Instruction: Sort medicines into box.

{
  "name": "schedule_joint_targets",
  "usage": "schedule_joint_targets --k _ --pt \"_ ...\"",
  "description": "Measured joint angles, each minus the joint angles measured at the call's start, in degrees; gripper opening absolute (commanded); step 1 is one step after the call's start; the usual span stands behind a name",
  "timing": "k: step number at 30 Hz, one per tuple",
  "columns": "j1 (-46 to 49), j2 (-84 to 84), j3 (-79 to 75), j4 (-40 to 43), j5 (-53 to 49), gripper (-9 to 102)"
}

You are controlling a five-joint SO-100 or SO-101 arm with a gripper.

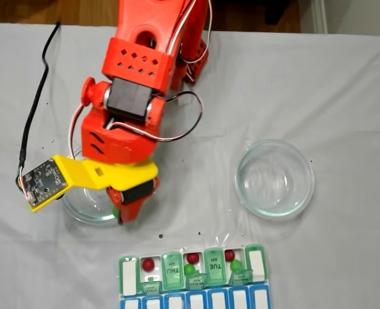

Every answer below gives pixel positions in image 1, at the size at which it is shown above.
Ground white tablecloth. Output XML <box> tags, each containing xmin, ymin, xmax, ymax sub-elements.
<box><xmin>0</xmin><ymin>23</ymin><xmax>380</xmax><ymax>309</ymax></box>

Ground red white black servo wire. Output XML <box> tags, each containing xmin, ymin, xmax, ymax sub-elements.
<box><xmin>68</xmin><ymin>0</ymin><xmax>214</xmax><ymax>161</ymax></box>

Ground black camera cable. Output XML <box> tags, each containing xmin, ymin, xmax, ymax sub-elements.
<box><xmin>17</xmin><ymin>21</ymin><xmax>62</xmax><ymax>168</ymax></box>

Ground clear glass bowl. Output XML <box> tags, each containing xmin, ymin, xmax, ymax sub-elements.
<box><xmin>234</xmin><ymin>138</ymin><xmax>316</xmax><ymax>223</ymax></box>
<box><xmin>60</xmin><ymin>147</ymin><xmax>126</xmax><ymax>228</ymax></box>

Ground white weekly pill organizer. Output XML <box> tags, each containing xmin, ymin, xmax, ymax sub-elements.
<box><xmin>117</xmin><ymin>243</ymin><xmax>271</xmax><ymax>309</ymax></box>

